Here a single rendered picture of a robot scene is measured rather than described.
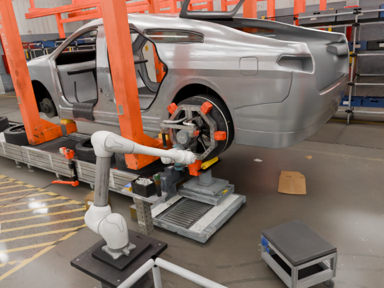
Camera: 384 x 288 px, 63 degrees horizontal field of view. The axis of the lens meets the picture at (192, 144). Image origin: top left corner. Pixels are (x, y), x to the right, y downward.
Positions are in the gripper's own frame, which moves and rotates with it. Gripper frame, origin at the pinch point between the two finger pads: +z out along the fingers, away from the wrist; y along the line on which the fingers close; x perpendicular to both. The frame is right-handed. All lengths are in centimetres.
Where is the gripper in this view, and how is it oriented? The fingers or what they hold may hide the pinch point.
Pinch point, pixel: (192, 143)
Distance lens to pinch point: 286.2
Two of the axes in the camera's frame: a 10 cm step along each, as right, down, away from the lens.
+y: 8.1, 1.3, -5.7
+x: -0.8, -9.4, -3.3
